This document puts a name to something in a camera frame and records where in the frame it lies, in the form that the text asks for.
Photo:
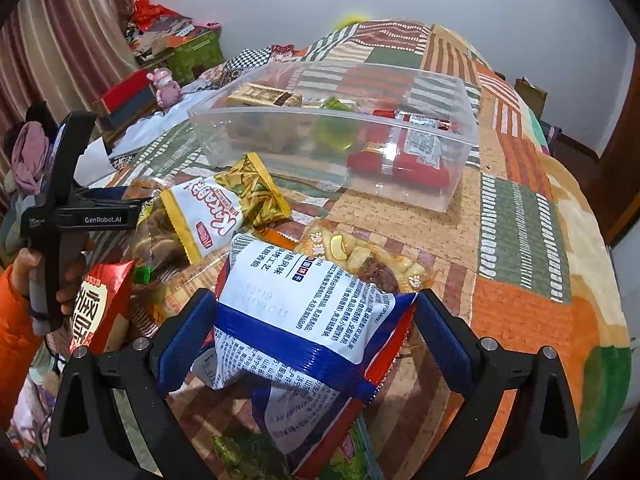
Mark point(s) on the red snack packet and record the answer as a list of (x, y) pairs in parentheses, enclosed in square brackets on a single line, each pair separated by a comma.
[(401, 155)]

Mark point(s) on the brown bread pack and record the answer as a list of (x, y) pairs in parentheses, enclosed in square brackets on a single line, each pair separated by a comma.
[(155, 243)]

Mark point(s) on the pink clothes pile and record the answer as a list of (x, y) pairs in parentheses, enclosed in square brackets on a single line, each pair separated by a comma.
[(26, 146)]

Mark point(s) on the brown paper bag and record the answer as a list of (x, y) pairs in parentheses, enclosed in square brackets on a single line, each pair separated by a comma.
[(534, 97)]

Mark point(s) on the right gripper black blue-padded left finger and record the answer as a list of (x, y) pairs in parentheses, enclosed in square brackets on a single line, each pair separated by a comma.
[(111, 419)]

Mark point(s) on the striped pink curtain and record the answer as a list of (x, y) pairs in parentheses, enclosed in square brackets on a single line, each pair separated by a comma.
[(66, 53)]

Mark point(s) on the orange jacket sleeve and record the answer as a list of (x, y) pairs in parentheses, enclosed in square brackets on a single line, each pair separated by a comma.
[(19, 344)]

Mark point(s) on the blue white snack bag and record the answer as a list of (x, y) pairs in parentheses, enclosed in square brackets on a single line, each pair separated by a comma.
[(318, 340)]

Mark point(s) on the white plastic bag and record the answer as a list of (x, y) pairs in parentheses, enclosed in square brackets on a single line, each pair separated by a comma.
[(95, 164)]

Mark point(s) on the person's left hand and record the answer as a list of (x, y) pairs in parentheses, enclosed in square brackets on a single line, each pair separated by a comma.
[(27, 261)]

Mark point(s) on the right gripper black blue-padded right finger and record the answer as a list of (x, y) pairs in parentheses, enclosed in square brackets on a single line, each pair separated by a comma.
[(541, 439)]

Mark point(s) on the green cardboard box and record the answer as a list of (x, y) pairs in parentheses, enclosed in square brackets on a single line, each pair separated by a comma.
[(188, 61)]

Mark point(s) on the red flat box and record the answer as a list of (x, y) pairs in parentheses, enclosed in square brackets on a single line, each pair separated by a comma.
[(120, 93)]

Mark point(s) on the pink plush toy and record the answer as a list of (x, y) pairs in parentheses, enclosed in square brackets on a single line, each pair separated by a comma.
[(167, 90)]

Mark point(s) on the yellow white snack bag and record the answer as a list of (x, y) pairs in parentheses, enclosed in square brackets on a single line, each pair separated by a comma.
[(206, 212)]

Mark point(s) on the brown barcode biscuit pack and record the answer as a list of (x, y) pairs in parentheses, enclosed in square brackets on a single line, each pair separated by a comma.
[(262, 125)]

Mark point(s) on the green jelly cup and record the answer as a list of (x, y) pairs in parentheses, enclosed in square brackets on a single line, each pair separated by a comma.
[(335, 134)]

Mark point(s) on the mixed nut cracker bag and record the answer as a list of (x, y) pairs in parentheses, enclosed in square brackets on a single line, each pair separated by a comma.
[(368, 261)]

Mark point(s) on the clear plastic storage bin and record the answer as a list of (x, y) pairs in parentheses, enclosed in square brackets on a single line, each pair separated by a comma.
[(393, 96)]

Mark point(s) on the red chinese snack bag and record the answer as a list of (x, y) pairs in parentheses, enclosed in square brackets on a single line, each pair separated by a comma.
[(101, 312)]

